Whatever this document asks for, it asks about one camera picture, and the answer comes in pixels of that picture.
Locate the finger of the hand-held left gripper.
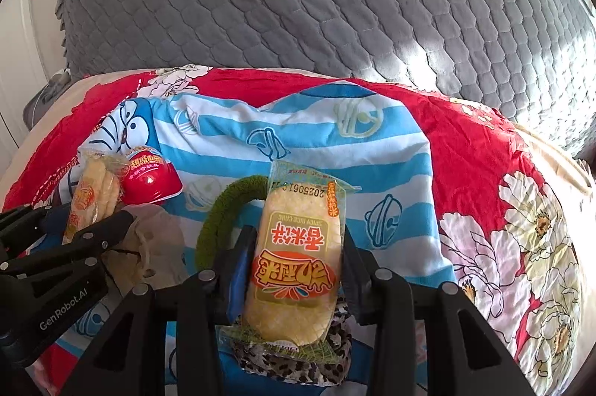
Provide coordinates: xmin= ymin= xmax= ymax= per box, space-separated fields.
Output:
xmin=0 ymin=204 xmax=70 ymax=259
xmin=0 ymin=210 xmax=136 ymax=281

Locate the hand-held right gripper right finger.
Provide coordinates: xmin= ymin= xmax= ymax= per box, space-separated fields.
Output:
xmin=342 ymin=233 xmax=534 ymax=396

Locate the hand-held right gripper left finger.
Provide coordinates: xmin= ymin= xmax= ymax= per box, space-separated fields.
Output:
xmin=67 ymin=226 xmax=259 ymax=396

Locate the rice cracker packet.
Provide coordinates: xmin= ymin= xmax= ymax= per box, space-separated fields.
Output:
xmin=218 ymin=160 xmax=361 ymax=362
xmin=62 ymin=149 xmax=131 ymax=245

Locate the sheer beige scrunchie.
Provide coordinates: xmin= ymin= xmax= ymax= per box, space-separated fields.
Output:
xmin=100 ymin=207 xmax=187 ymax=289

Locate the green fuzzy hair tie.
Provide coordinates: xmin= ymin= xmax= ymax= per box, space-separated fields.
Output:
xmin=196 ymin=175 xmax=271 ymax=271

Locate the red toy egg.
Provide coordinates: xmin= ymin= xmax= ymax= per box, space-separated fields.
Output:
xmin=122 ymin=147 xmax=182 ymax=207

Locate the leopard print scrunchie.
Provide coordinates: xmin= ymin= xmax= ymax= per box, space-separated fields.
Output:
xmin=233 ymin=298 xmax=354 ymax=387

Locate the grey stool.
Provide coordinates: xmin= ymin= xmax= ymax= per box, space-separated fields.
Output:
xmin=23 ymin=70 xmax=73 ymax=129

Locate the blue striped cartoon cloth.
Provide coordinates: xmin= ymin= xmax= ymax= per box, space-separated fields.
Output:
xmin=28 ymin=91 xmax=459 ymax=396

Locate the red floral blanket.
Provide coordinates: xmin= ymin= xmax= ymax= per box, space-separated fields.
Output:
xmin=2 ymin=67 xmax=590 ymax=383

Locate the white wardrobe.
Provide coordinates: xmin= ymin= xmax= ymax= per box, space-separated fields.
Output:
xmin=0 ymin=0 xmax=66 ymax=155

